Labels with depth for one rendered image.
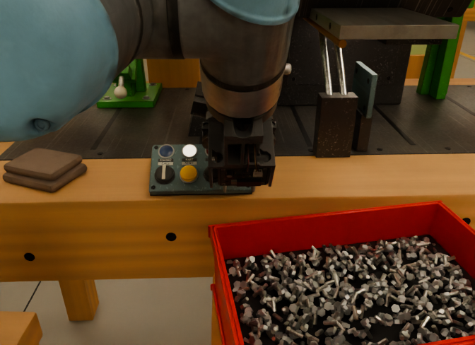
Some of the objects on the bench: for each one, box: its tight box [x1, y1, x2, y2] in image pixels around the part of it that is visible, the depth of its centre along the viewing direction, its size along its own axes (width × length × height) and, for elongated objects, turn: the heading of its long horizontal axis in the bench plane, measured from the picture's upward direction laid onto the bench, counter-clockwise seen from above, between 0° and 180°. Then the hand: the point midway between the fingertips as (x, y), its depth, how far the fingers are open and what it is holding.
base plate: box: [0, 85, 475, 160], centre depth 91 cm, size 42×110×2 cm, turn 92°
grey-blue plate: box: [351, 62, 378, 151], centre depth 73 cm, size 10×2×14 cm, turn 2°
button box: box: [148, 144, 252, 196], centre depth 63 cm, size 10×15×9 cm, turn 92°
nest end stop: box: [190, 96, 208, 115], centre depth 78 cm, size 4×7×6 cm, turn 92°
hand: (237, 166), depth 58 cm, fingers closed
